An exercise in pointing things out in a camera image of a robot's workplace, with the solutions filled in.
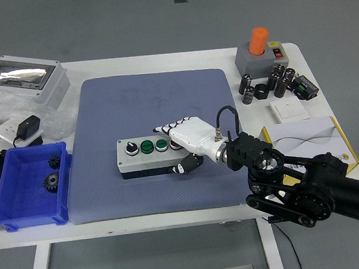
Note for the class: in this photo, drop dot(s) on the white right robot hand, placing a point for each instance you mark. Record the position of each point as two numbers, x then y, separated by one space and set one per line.
195 134

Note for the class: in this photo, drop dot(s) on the grey push button control box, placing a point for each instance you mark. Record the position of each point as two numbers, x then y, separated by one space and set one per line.
123 159

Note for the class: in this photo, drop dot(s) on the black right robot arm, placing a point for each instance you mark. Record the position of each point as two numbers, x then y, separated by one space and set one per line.
317 195

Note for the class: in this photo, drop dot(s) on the black cylindrical capacitor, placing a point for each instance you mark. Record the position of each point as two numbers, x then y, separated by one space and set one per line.
281 87
272 81
279 69
289 74
248 95
245 84

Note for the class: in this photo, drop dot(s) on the grey block holder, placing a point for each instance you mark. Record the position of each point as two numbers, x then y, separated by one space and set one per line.
249 65

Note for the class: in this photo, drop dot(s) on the grey-blue table mat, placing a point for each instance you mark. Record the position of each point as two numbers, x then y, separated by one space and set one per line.
115 193

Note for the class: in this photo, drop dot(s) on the orange cylinder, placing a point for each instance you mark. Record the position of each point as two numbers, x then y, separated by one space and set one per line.
257 41

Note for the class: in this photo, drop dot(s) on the white and yellow cardboard box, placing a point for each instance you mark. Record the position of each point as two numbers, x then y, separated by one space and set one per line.
308 135

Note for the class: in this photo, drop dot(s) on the black module with green terminal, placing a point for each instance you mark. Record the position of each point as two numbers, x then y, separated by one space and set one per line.
304 87

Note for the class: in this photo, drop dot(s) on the small black gear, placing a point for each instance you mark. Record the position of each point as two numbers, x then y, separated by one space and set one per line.
54 162

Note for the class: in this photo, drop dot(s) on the large black gear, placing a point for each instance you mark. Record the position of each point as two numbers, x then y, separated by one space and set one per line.
51 183

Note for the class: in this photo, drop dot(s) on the black power adapter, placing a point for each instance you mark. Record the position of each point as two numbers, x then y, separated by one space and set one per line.
28 126

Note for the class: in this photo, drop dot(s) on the blue plastic bin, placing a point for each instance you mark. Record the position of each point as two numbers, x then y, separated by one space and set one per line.
22 201

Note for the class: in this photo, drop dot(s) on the clear plastic bag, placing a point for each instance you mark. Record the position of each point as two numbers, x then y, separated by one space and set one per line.
4 105

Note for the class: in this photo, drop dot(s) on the white wall switch plate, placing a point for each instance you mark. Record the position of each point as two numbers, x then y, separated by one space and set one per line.
289 110

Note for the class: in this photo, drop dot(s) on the white switch box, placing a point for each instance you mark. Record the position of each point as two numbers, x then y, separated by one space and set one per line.
279 53

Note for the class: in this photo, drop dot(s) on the grey enclosure with clear lid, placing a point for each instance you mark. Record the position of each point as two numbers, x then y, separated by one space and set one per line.
49 89

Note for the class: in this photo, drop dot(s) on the white wall socket plate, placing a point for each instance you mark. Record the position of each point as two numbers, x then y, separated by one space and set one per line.
4 129

